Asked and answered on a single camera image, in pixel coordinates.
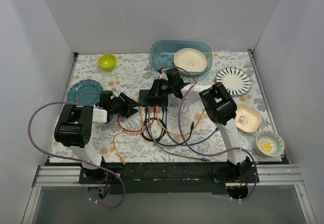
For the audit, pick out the blue striped white plate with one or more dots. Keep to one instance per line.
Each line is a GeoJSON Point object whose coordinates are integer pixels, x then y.
{"type": "Point", "coordinates": [236, 81]}

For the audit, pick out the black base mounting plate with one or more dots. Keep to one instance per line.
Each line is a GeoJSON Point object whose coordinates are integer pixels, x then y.
{"type": "Point", "coordinates": [168, 177]}

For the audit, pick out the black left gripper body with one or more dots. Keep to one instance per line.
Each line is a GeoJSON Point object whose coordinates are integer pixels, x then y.
{"type": "Point", "coordinates": [122, 103]}

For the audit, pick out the blue transparent plastic container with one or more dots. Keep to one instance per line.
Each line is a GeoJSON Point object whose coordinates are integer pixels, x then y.
{"type": "Point", "coordinates": [162, 53]}

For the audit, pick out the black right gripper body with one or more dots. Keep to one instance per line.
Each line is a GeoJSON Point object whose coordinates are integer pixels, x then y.
{"type": "Point", "coordinates": [157, 89]}

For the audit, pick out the teal scalloped plate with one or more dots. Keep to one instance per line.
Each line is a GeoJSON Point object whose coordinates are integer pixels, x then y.
{"type": "Point", "coordinates": [85, 92]}

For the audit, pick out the cream square dish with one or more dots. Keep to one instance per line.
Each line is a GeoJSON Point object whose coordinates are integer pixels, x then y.
{"type": "Point", "coordinates": [248, 119]}

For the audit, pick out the black network switch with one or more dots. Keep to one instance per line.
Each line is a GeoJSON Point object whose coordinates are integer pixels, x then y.
{"type": "Point", "coordinates": [142, 98]}

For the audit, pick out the aluminium frame rail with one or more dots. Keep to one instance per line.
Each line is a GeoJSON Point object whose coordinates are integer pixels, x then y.
{"type": "Point", "coordinates": [67, 176]}

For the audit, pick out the cream round plate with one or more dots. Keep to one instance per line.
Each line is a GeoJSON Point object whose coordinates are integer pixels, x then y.
{"type": "Point", "coordinates": [190, 60]}

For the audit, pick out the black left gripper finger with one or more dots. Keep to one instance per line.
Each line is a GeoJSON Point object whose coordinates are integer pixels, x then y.
{"type": "Point", "coordinates": [128, 101]}
{"type": "Point", "coordinates": [131, 112]}

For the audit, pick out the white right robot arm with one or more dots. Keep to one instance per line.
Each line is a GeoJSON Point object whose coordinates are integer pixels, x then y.
{"type": "Point", "coordinates": [219, 106]}

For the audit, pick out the teal patterned yellow-centre bowl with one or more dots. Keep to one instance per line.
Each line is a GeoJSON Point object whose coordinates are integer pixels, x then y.
{"type": "Point", "coordinates": [269, 143]}

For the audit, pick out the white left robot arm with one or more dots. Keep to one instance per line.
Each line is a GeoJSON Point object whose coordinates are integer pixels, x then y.
{"type": "Point", "coordinates": [75, 124]}

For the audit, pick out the lime green bowl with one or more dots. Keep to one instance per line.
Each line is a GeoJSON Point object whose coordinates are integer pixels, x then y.
{"type": "Point", "coordinates": [107, 62]}

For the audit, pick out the floral table mat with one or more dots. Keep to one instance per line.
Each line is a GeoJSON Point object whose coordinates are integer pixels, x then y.
{"type": "Point", "coordinates": [118, 139]}

